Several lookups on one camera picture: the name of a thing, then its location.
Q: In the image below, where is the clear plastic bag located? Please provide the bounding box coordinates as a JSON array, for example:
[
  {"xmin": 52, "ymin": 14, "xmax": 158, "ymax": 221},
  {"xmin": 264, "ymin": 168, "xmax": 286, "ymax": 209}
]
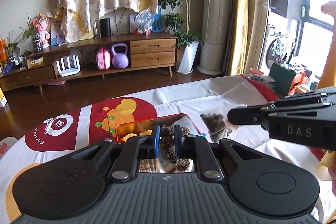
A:
[{"xmin": 133, "ymin": 10, "xmax": 154, "ymax": 36}]

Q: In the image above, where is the washing machine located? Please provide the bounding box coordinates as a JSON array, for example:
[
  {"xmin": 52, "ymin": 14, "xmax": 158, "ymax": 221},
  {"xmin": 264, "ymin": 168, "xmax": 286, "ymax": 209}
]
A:
[{"xmin": 262, "ymin": 24, "xmax": 289, "ymax": 69}]

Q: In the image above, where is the white wifi router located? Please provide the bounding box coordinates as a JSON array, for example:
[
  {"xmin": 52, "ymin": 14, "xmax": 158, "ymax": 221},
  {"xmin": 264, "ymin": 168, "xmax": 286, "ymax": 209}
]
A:
[{"xmin": 56, "ymin": 55, "xmax": 81, "ymax": 77}]

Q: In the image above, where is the white standing air conditioner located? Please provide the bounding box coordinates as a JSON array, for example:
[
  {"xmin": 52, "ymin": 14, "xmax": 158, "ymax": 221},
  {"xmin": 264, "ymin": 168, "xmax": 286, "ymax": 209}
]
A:
[{"xmin": 198, "ymin": 0, "xmax": 232, "ymax": 76}]

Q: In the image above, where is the red metal tin box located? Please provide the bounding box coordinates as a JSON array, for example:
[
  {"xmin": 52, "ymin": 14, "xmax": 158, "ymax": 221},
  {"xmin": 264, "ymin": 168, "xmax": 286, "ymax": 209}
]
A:
[{"xmin": 114, "ymin": 113, "xmax": 208, "ymax": 173}]

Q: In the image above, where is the yellow rubber chicken toy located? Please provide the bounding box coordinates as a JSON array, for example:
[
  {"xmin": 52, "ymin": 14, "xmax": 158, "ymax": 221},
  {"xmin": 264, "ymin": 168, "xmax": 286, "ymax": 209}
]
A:
[{"xmin": 121, "ymin": 130, "xmax": 152, "ymax": 142}]

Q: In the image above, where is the wooden TV cabinet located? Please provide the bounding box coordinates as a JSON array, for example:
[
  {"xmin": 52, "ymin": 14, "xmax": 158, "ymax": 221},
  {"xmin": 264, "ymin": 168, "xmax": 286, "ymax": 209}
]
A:
[{"xmin": 1, "ymin": 32, "xmax": 178, "ymax": 91}]

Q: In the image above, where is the purple kettlebell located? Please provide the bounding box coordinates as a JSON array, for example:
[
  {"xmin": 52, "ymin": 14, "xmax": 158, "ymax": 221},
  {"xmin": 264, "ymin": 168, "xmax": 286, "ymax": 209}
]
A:
[{"xmin": 111, "ymin": 43, "xmax": 129, "ymax": 69}]

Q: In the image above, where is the black smart speaker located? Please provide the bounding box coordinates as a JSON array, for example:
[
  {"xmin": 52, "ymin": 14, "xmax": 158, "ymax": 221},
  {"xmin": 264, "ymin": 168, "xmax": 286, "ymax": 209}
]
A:
[{"xmin": 99, "ymin": 18, "xmax": 111, "ymax": 38}]

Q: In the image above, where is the person right hand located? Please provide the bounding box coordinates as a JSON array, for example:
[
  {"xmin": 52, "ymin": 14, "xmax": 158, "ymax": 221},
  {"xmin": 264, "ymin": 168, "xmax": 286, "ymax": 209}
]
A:
[{"xmin": 314, "ymin": 0, "xmax": 336, "ymax": 197}]

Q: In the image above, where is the printed white tablecloth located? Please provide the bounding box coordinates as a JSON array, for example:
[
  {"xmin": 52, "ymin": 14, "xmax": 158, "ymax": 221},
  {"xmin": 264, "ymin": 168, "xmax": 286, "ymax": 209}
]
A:
[{"xmin": 1, "ymin": 76, "xmax": 325, "ymax": 223}]

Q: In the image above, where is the green orange knife holder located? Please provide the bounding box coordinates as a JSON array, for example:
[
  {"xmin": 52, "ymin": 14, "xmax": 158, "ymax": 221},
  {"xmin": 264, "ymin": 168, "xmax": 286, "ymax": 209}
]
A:
[{"xmin": 269, "ymin": 63, "xmax": 306, "ymax": 97}]

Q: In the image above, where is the pink plush doll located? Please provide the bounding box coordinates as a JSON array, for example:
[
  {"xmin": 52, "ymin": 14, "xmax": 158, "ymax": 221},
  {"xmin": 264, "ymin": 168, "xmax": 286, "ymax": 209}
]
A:
[{"xmin": 33, "ymin": 12, "xmax": 50, "ymax": 49}]

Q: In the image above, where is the potted green tree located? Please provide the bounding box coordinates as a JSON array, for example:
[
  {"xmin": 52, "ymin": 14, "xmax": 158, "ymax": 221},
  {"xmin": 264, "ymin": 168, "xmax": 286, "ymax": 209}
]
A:
[{"xmin": 158, "ymin": 0, "xmax": 201, "ymax": 75}]

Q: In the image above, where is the yellow curtain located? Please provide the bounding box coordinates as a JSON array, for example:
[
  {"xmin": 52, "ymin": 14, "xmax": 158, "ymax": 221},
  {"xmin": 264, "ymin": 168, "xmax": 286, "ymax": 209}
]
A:
[{"xmin": 227, "ymin": 0, "xmax": 248, "ymax": 75}]

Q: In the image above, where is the blue plastic item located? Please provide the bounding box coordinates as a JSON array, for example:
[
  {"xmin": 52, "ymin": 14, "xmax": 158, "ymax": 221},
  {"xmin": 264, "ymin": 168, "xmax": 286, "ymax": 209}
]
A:
[{"xmin": 151, "ymin": 10, "xmax": 163, "ymax": 33}]

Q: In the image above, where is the yellow carton box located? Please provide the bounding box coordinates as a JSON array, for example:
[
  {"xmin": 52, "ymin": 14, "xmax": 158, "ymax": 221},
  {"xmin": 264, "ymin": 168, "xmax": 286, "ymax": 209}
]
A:
[{"xmin": 0, "ymin": 88, "xmax": 7, "ymax": 108}]

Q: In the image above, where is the pyramid tea bag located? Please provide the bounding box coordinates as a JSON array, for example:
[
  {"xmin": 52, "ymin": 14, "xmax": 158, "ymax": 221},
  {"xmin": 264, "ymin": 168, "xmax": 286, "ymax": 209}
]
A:
[{"xmin": 201, "ymin": 107, "xmax": 239, "ymax": 143}]

